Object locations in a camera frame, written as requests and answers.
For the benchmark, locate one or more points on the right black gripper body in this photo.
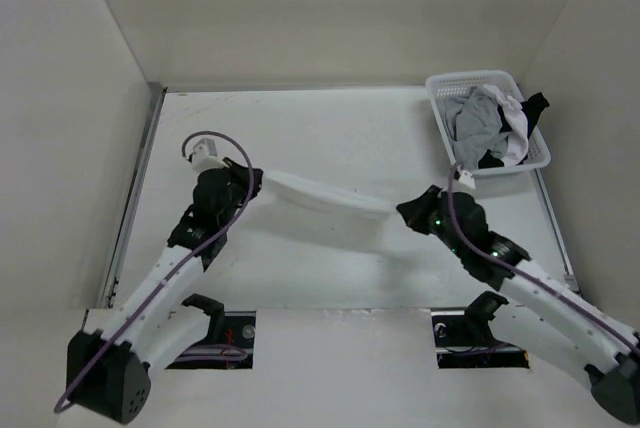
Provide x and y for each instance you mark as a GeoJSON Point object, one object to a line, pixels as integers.
{"type": "Point", "coordinates": [428, 217]}

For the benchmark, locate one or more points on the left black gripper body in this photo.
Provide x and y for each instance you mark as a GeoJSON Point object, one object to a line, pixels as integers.
{"type": "Point", "coordinates": [240, 192]}

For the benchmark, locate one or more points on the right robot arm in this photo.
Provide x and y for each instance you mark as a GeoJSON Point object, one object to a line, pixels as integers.
{"type": "Point", "coordinates": [528, 308]}

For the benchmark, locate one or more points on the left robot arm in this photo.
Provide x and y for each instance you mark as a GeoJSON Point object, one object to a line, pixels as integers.
{"type": "Point", "coordinates": [110, 369]}

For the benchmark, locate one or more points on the grey tank top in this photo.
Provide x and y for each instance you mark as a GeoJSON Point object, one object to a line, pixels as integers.
{"type": "Point", "coordinates": [473, 125]}

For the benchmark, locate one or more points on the black tank top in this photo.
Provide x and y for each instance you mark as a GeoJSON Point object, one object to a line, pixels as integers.
{"type": "Point", "coordinates": [532, 108]}

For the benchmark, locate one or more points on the white plastic basket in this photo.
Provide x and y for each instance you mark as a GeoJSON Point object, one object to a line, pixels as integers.
{"type": "Point", "coordinates": [456, 83]}

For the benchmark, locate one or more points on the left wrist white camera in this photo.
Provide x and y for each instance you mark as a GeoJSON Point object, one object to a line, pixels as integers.
{"type": "Point", "coordinates": [204, 156]}

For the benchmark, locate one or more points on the wrist white camera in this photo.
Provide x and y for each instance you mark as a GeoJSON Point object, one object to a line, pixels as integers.
{"type": "Point", "coordinates": [204, 156]}
{"type": "Point", "coordinates": [464, 178]}

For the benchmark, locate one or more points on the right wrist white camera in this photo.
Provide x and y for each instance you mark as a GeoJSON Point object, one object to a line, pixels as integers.
{"type": "Point", "coordinates": [464, 178]}

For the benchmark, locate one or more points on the metal table edge rail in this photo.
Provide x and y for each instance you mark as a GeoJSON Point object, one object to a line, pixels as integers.
{"type": "Point", "coordinates": [112, 273]}

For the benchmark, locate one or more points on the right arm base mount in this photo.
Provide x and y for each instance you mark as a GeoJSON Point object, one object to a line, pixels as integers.
{"type": "Point", "coordinates": [464, 340]}

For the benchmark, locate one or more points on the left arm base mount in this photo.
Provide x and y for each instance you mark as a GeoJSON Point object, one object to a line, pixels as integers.
{"type": "Point", "coordinates": [229, 340]}

